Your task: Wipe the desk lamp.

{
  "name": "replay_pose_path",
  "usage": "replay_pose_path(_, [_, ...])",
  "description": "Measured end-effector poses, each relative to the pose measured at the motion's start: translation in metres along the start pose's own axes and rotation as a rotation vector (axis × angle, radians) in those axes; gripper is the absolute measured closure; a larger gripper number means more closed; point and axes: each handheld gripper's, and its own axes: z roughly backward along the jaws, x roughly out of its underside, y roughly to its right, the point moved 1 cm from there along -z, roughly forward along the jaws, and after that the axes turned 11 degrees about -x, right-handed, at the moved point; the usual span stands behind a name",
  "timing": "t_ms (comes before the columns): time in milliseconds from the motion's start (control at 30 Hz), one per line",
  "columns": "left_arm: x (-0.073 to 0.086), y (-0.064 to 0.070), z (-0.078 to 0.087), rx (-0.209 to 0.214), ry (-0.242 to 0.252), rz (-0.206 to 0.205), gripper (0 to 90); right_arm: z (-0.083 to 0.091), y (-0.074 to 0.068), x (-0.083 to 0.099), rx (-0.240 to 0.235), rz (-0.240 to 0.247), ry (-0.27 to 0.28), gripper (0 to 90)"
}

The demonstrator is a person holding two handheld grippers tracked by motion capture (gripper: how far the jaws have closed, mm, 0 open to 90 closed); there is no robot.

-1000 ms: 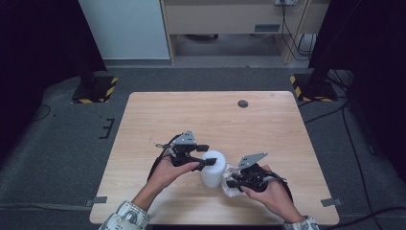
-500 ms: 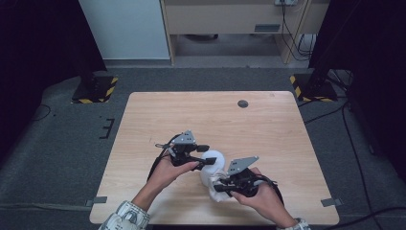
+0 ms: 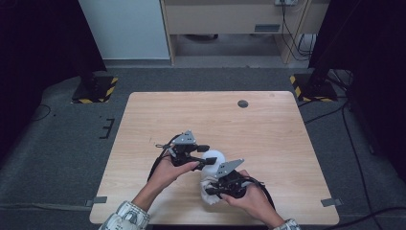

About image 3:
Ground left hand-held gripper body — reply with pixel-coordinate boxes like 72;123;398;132
169;129;206;171

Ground person's right hand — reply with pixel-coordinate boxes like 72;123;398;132
219;170;280;224

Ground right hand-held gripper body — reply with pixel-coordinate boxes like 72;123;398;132
214;158;249;199

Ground person's left hand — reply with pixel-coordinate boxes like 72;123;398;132
147;155;201;194

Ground light wooden desk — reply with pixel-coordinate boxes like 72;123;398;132
160;0;330;65

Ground white cabinet panel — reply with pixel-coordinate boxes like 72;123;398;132
79;0;170;60

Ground thin black floor cable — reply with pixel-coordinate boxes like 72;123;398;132
31;103;53;122

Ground white cloth cover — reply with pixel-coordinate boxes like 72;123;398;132
199;173;226;206

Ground hazard-striped stand base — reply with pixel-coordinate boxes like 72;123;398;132
71;75;119;104
289;73;339;104

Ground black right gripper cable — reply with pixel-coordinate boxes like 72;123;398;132
245;176;277;211

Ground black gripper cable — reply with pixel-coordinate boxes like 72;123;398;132
245;176;277;211
147;134;181;182

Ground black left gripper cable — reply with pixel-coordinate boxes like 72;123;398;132
147;134;181;182

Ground black tape floor mark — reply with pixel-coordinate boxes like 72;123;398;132
99;118;116;140

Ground hanging black cables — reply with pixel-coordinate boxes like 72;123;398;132
281;0;318;62

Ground dark curtain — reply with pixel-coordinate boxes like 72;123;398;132
0;0;108;161
308;0;406;183

